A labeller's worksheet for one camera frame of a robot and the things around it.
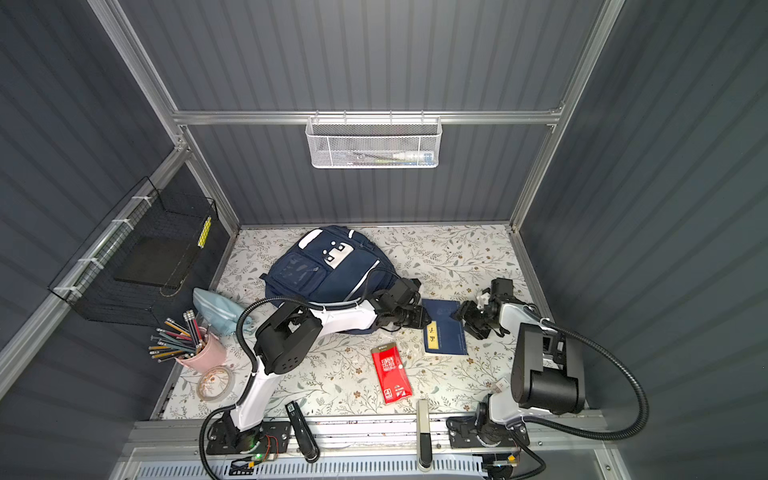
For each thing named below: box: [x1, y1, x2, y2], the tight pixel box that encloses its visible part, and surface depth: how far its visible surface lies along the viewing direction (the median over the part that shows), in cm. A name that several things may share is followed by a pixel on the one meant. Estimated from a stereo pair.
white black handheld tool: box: [416, 399, 433, 472], surface depth 72 cm
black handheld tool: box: [285, 400, 321, 463], surface depth 74 cm
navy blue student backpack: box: [260, 225, 399, 335], surface depth 101 cm
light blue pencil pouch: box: [192, 287, 253, 335], surface depth 93 cm
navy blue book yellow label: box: [421, 299, 469, 355], surface depth 92 cm
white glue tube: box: [392, 153, 434, 164], surface depth 91 cm
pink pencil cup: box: [175, 327, 227, 373], surface depth 83 cm
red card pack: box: [371, 342, 413, 405], surface depth 86 cm
